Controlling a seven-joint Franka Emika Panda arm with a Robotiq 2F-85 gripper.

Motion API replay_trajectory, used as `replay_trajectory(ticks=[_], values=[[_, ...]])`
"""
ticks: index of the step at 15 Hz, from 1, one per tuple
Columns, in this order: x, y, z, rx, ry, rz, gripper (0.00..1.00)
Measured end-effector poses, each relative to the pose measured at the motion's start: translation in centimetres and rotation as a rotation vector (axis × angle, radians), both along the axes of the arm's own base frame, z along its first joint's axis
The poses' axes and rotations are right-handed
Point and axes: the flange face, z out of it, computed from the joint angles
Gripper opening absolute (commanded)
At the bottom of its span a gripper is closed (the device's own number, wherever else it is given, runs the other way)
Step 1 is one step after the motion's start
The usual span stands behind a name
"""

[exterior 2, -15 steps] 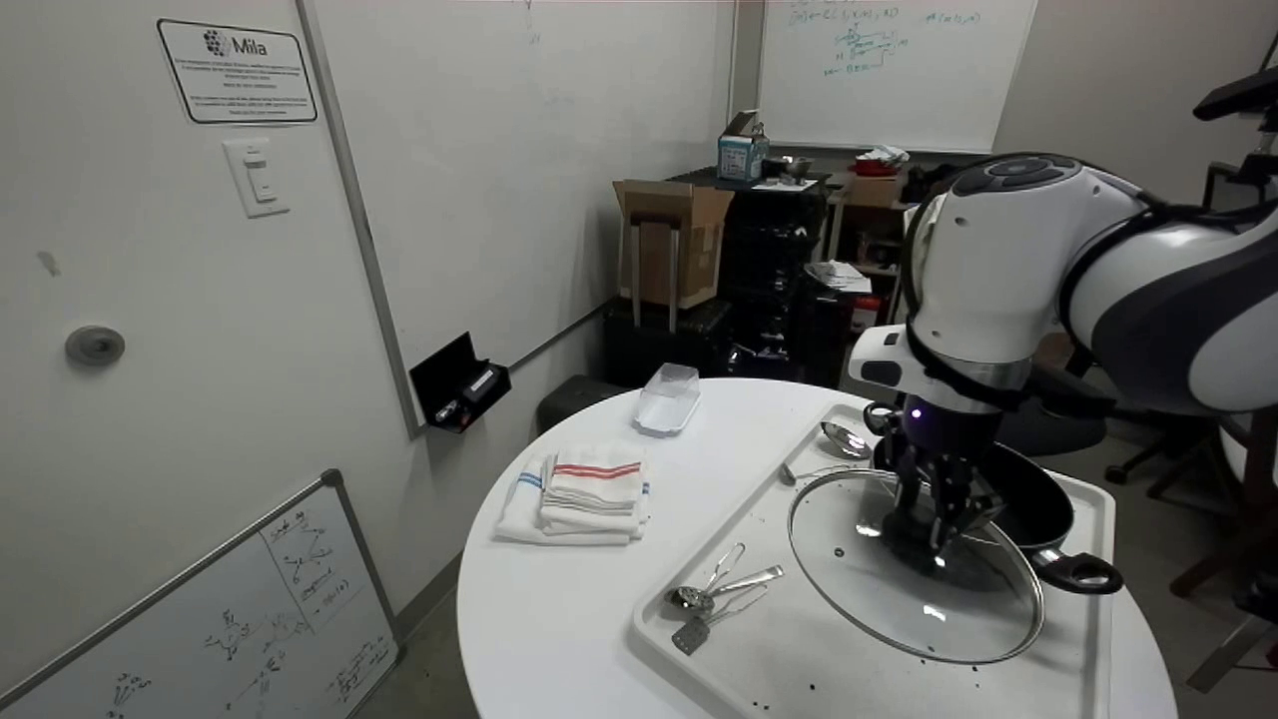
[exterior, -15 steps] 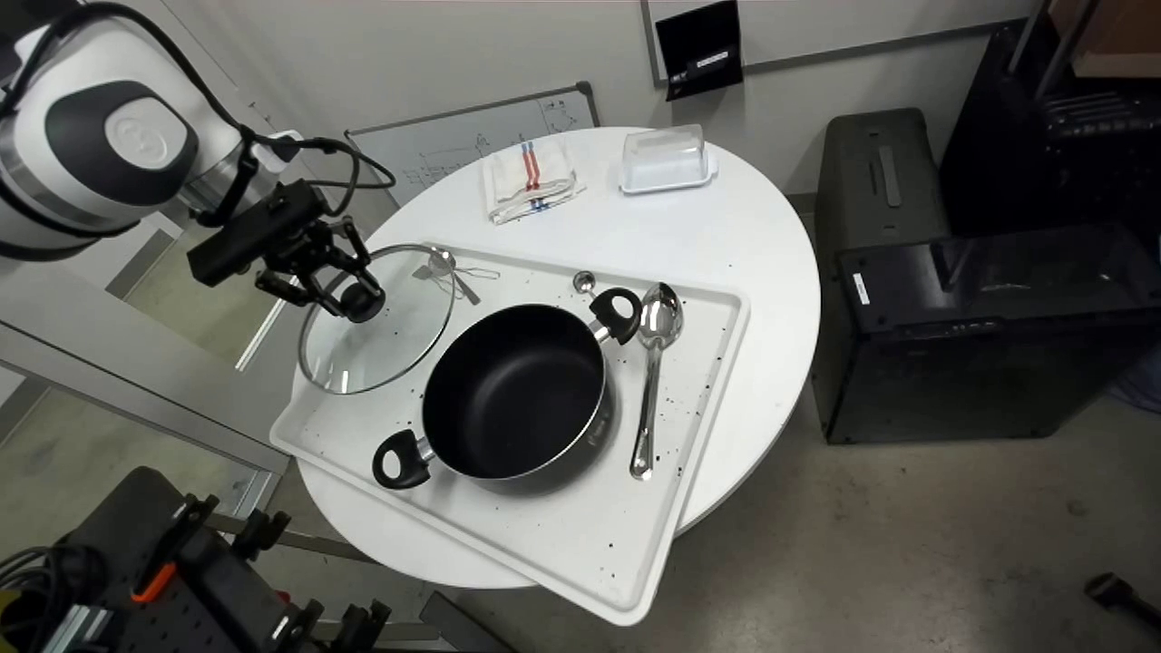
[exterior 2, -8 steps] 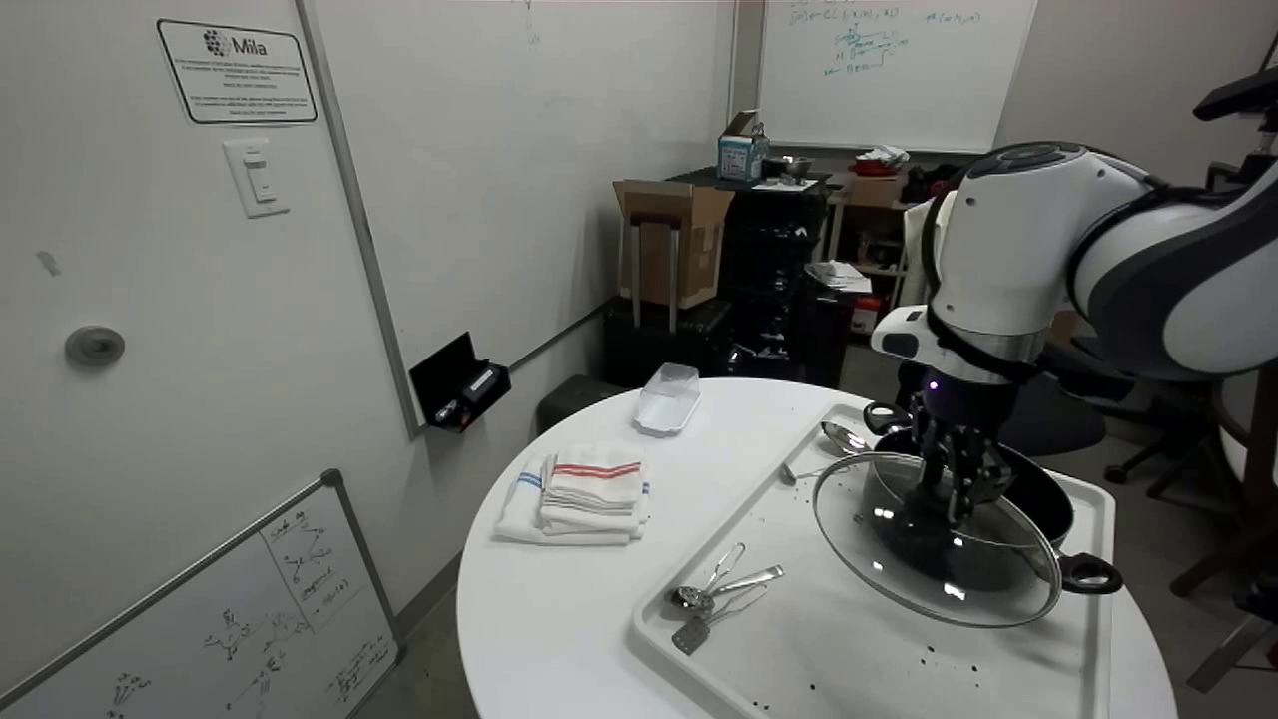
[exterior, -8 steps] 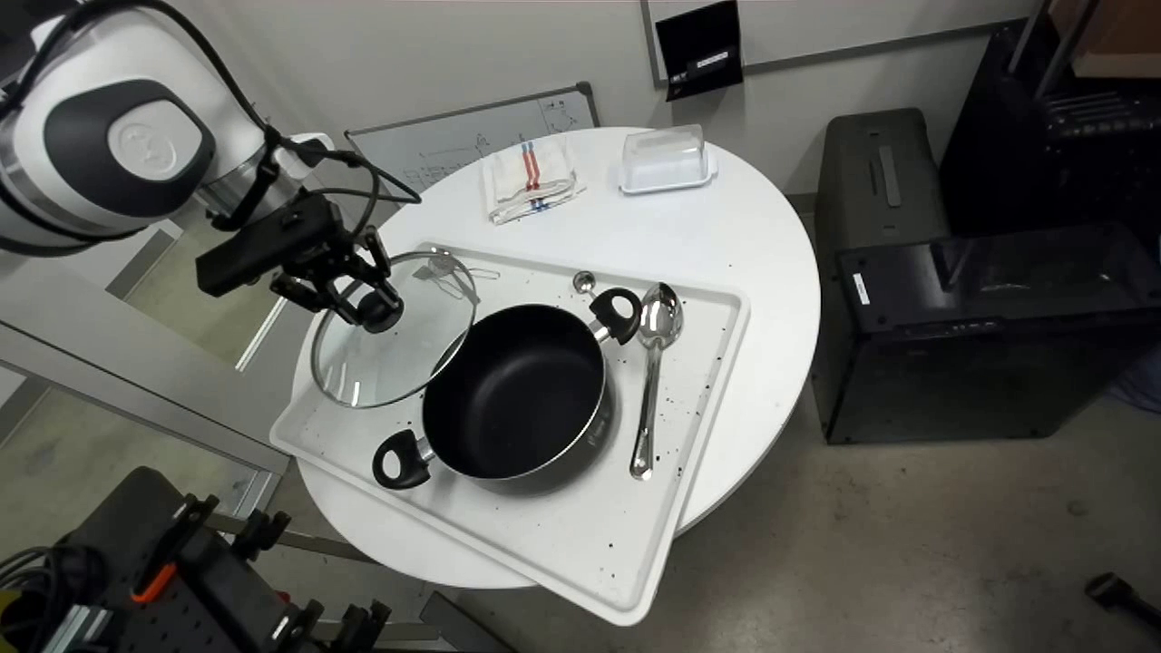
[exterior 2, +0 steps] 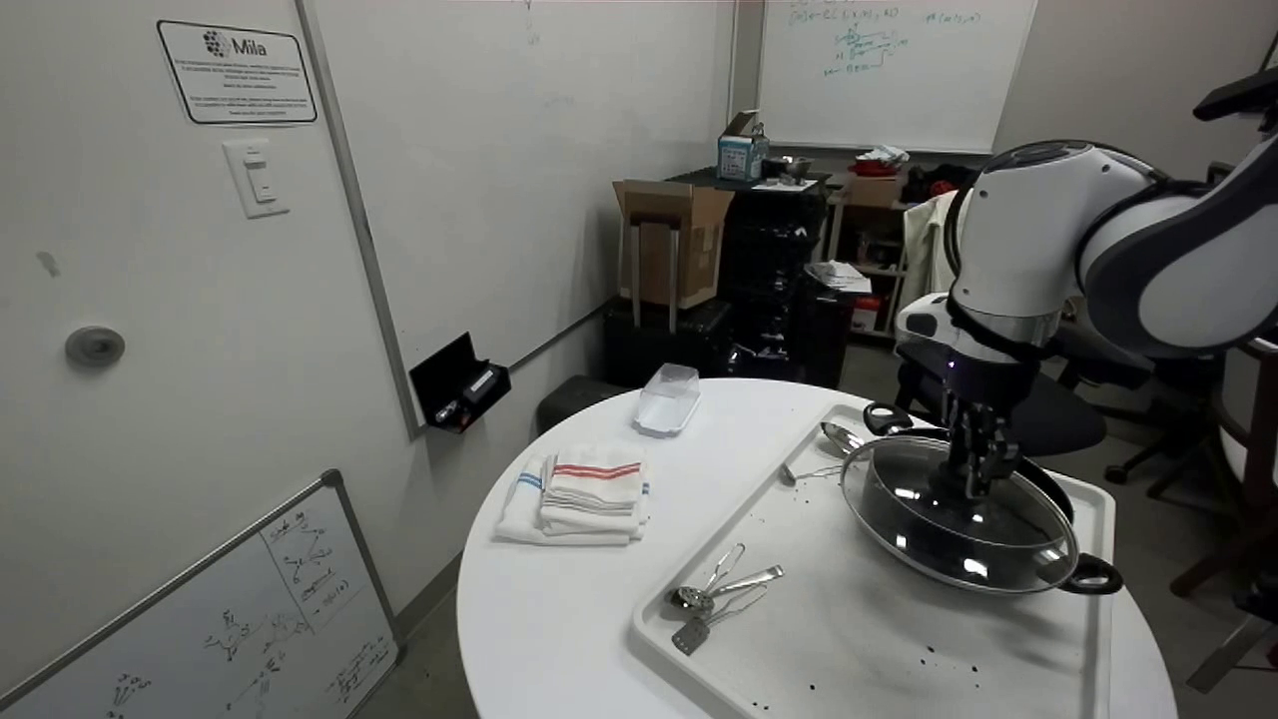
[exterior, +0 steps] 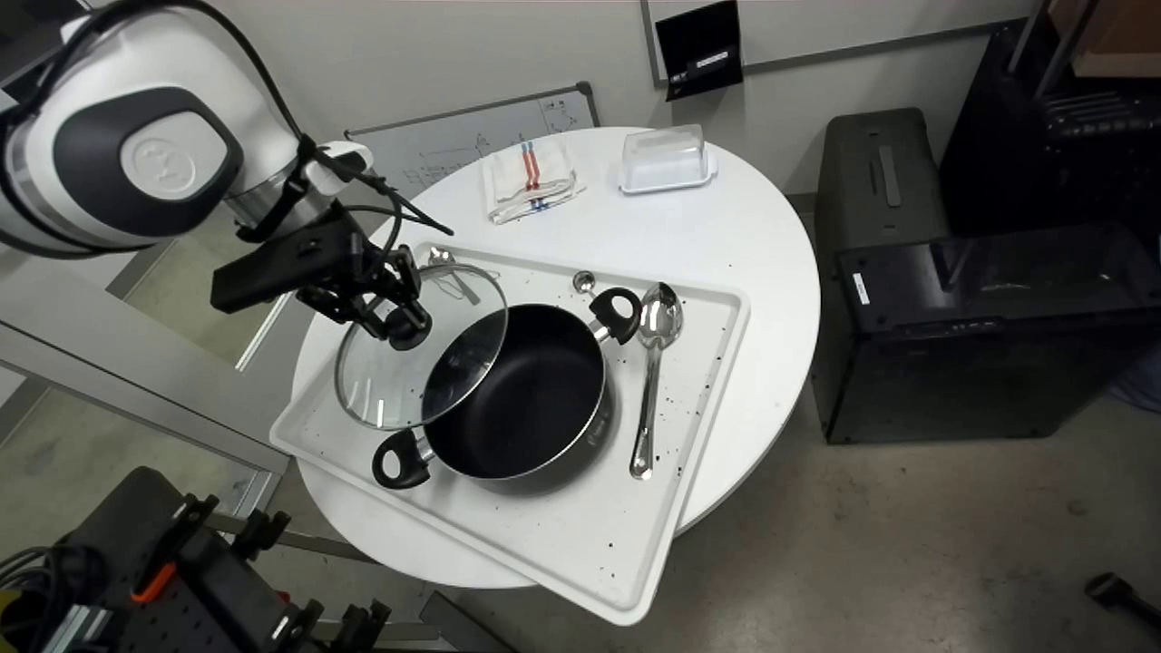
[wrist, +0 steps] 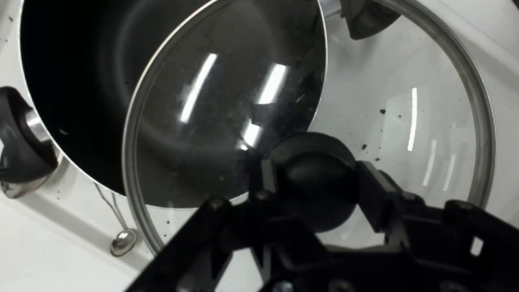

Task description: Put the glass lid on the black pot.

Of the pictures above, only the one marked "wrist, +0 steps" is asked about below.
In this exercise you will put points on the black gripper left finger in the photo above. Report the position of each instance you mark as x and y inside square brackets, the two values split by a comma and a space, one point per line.
[268, 179]

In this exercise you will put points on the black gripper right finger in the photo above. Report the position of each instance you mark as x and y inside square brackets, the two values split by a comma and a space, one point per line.
[378, 195]

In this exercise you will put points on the glass lid with black knob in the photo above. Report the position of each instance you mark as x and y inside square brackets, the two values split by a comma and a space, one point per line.
[216, 108]

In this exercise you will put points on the metal spoon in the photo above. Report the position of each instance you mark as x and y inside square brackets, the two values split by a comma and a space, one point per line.
[124, 242]

